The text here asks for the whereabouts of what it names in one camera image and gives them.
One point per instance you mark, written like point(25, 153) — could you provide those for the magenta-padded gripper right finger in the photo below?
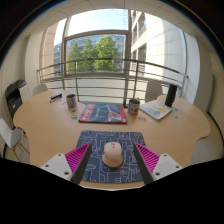
point(153, 160)

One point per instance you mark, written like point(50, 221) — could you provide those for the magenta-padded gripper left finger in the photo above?
point(71, 160)

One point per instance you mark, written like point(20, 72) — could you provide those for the beige computer mouse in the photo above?
point(112, 154)

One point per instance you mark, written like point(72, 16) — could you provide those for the blue patterned mouse pad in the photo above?
point(100, 140)

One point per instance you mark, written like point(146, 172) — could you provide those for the round blue sticker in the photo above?
point(175, 115)

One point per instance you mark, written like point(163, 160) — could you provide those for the light illustrated magazine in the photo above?
point(156, 109)

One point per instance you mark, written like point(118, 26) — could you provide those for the printed mug with plant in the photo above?
point(133, 107)

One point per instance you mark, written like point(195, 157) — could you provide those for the red and blue magazine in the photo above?
point(103, 113)

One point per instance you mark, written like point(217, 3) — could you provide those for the small blue white box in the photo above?
point(56, 97)

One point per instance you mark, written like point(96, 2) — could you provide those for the black drink bottle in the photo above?
point(171, 95)

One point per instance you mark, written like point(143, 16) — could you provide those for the white chair with wooden legs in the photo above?
point(10, 131)

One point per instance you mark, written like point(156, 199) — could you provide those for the black and white printer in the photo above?
point(14, 96)

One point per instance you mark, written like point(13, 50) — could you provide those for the metal balcony railing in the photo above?
point(110, 61)

